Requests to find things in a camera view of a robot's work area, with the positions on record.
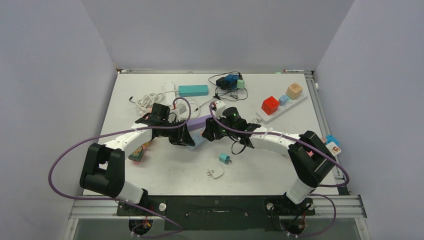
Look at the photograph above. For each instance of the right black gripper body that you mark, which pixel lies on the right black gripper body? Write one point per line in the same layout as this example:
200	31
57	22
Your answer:
217	132

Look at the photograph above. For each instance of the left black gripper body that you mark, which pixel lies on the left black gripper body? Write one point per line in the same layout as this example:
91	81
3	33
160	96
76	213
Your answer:
175	134

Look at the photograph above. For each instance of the light blue power strip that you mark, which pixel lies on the light blue power strip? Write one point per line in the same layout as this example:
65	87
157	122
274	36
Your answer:
197	138

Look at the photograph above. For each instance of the teal adapter plug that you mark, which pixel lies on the teal adapter plug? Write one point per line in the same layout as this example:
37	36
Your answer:
224	158

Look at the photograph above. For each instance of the white adapter plug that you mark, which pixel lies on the white adapter plug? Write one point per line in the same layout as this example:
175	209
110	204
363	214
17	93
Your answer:
215	172

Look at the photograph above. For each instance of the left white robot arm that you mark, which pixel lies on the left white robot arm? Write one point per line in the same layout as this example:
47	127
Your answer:
103	171

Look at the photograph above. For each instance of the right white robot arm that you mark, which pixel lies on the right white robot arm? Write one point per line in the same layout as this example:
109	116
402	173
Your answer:
311	159

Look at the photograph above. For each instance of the blue small plug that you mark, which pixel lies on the blue small plug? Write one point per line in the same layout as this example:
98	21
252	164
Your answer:
331	139

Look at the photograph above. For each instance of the purple power strip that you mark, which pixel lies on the purple power strip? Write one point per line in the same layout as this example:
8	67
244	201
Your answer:
197	123

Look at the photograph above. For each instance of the long white power strip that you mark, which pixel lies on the long white power strip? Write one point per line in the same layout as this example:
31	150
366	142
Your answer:
261	117

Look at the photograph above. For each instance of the black power adapter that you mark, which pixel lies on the black power adapter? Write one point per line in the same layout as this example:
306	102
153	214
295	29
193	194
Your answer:
223	83

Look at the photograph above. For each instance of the light green adapter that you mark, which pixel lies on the light green adapter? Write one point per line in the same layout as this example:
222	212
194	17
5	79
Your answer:
240	84

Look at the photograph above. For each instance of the red cube adapter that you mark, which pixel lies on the red cube adapter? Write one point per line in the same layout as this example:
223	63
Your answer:
270	105

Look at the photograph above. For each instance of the teal power strip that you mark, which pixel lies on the teal power strip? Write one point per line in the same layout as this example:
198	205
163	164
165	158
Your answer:
193	90

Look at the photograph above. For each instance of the green picture adapter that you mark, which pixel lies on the green picture adapter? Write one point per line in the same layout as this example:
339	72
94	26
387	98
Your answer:
136	154

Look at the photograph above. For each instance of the small white power strip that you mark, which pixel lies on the small white power strip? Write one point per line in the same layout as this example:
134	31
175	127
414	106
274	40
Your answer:
170	92

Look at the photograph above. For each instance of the small blue adapter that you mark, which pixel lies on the small blue adapter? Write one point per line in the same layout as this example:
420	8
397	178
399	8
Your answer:
284	99

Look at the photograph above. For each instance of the tan cube adapter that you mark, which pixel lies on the tan cube adapter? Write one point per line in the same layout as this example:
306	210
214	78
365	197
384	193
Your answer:
294	91

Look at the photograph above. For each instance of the white picture cube adapter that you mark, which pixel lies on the white picture cube adapter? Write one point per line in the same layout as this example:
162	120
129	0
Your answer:
333	148

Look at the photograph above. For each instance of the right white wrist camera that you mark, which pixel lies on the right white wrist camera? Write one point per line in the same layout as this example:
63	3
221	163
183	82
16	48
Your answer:
218	108

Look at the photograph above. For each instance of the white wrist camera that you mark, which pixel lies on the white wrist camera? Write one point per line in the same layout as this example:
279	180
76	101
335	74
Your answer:
179	110
218	108

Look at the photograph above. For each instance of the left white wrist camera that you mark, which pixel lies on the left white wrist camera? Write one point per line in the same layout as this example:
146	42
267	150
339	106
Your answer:
179	110

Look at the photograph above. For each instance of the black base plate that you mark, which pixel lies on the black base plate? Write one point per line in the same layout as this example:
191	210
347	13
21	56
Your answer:
229	213

